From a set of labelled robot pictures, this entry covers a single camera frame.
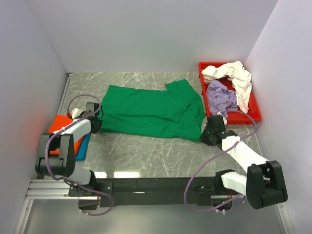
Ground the green t shirt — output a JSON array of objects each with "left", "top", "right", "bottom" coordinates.
[{"left": 101, "top": 79, "right": 205, "bottom": 142}]

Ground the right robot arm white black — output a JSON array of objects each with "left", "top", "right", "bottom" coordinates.
[{"left": 200, "top": 115, "right": 288, "bottom": 209}]

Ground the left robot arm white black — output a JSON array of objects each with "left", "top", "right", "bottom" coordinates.
[{"left": 35, "top": 102, "right": 102, "bottom": 190}]

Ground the red plastic bin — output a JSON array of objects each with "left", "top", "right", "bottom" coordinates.
[{"left": 198, "top": 62, "right": 261, "bottom": 125}]

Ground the lilac t shirt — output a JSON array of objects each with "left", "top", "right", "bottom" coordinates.
[{"left": 206, "top": 80, "right": 238, "bottom": 117}]

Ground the folded teal t shirt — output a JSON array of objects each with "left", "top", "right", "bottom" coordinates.
[{"left": 75, "top": 133, "right": 91, "bottom": 161}]

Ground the folded orange t shirt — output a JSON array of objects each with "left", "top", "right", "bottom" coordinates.
[{"left": 47, "top": 115, "right": 84, "bottom": 155}]

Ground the white t shirt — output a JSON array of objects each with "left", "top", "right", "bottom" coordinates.
[{"left": 201, "top": 61, "right": 252, "bottom": 113}]

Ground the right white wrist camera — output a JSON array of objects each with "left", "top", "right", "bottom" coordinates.
[{"left": 217, "top": 111, "right": 228, "bottom": 125}]

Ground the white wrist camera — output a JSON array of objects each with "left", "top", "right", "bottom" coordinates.
[
  {"left": 217, "top": 111, "right": 228, "bottom": 125},
  {"left": 66, "top": 108, "right": 83, "bottom": 119}
]

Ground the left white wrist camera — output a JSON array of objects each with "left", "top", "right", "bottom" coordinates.
[{"left": 66, "top": 108, "right": 83, "bottom": 119}]

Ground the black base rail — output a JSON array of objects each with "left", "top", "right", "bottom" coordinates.
[{"left": 26, "top": 176, "right": 244, "bottom": 210}]

